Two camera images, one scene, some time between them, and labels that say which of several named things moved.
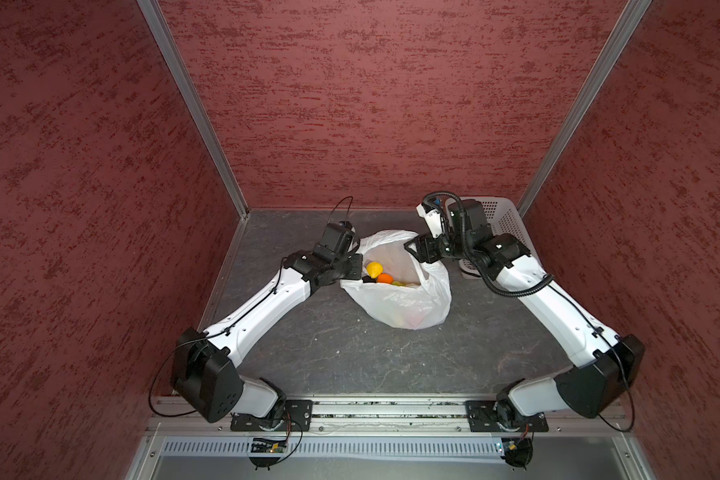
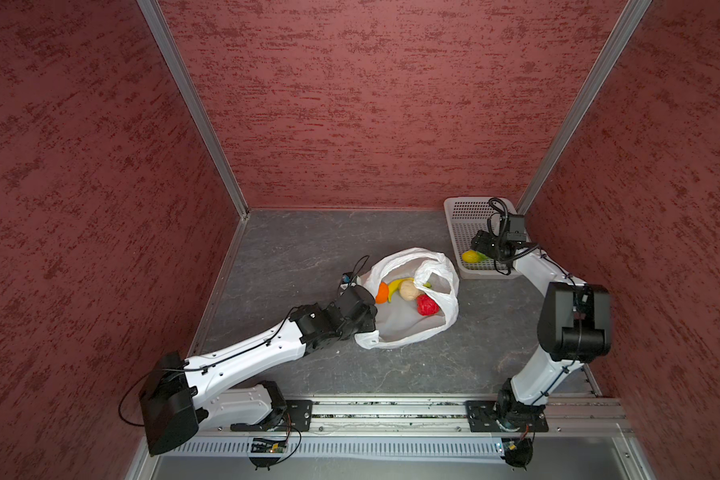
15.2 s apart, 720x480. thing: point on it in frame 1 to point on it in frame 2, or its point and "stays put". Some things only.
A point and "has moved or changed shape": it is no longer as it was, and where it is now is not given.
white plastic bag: [396, 288] has moved or changed shape
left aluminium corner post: [194, 95] stays put
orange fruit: [385, 278] to [382, 293]
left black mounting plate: [287, 415] stays put
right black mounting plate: [490, 416] stays put
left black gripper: [356, 261] to [368, 324]
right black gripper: [426, 244] to [479, 242]
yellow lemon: [374, 269] has moved or changed shape
